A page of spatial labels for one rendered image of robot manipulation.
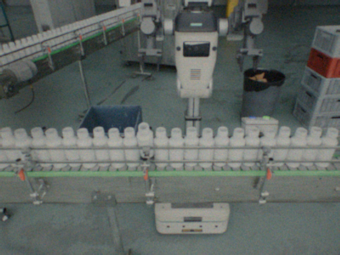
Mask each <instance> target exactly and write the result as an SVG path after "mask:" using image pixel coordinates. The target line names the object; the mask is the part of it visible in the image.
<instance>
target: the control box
mask: <svg viewBox="0 0 340 255"><path fill-rule="evenodd" d="M255 126H257V127H258V128H259V132H263V134H264V132H265V129H266V128H273V129H275V130H276V134H275V135H277V129H278V121H277V120H276V119H274V118H272V117H270V118H262V117H256V118H249V117H242V127H241V128H242V129H243V130H244V135H248V130H249V128H250V127H255Z"/></svg>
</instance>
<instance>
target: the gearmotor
mask: <svg viewBox="0 0 340 255"><path fill-rule="evenodd" d="M37 73H38V69H37V67H36V65H35V64H34V63H33V62H32V61H30V60H25V61H23V62H20V63H16V64H14V65H12V66H10V67H8V68H5V69H4V70H3V71H2V74H0V101H1V100H2V98H5V99H6V100H8V99H9V98H11V97H13V96H15V95H17V94H19V90H18V87H17V84H18V83H20V82H22V81H28V82H29V83H30V87H31V88H32V92H33V100H34V98H35V94H34V91H33V87H32V85H31V78H33V76H34V75H36V74H37ZM33 100H32V101H31V102H30V103H29V104H28V105H27V106H26V107H28V106H29V105H30V104H31V103H32V102H33ZM26 107H24V108H22V109H21V110H19V111H17V112H15V113H18V112H20V111H22V110H23V109H25V108H26Z"/></svg>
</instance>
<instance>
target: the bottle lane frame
mask: <svg viewBox="0 0 340 255"><path fill-rule="evenodd" d="M15 172H16V171H14V170H13V171H11V172H5V171H4V170H3V171H2V172H0V204H34V199H33V198H31V196H30V191H29V189H28V187H27V185H26V182H25V180H21V178H20V176H19V175H18V176H13V175H14V173H15ZM26 173H27V175H28V176H29V179H30V181H31V183H32V186H33V188H34V190H35V191H37V190H38V189H39V187H40V186H41V185H40V184H39V181H38V179H43V180H44V183H45V185H43V186H46V188H47V191H48V192H46V194H45V195H44V197H43V199H42V200H43V203H42V204H81V203H92V199H91V196H90V195H91V194H92V193H93V191H95V192H97V191H110V192H111V193H113V194H114V196H115V202H116V203H147V200H146V189H145V179H144V176H143V171H138V168H137V170H136V171H128V168H127V170H126V171H119V170H118V169H117V171H109V169H108V170H107V171H100V169H98V171H90V169H89V170H88V171H80V169H79V171H71V169H70V170H69V171H62V169H61V170H60V171H52V169H51V170H50V171H43V170H41V171H33V169H32V171H26ZM274 173H275V176H271V177H270V179H269V180H268V182H267V187H266V192H268V195H267V197H266V199H265V200H266V203H340V171H338V170H337V169H336V168H335V171H328V170H326V169H325V171H318V170H317V169H316V170H315V171H309V170H308V169H307V170H306V171H300V170H298V168H297V171H291V170H289V169H288V170H287V171H280V170H278V171H274ZM148 174H149V187H150V191H151V186H152V184H151V178H155V184H154V186H155V191H154V203H258V198H259V196H260V187H261V186H262V185H263V184H262V180H263V178H264V175H265V171H262V170H261V169H260V168H259V171H252V170H251V169H250V170H249V171H243V170H242V169H240V171H233V170H232V169H231V171H224V170H223V169H222V168H221V171H214V170H213V168H212V171H204V169H203V168H202V171H195V170H194V168H193V171H185V168H184V170H183V171H176V170H175V168H174V170H173V171H167V170H166V168H165V170H164V171H157V170H156V168H155V171H148Z"/></svg>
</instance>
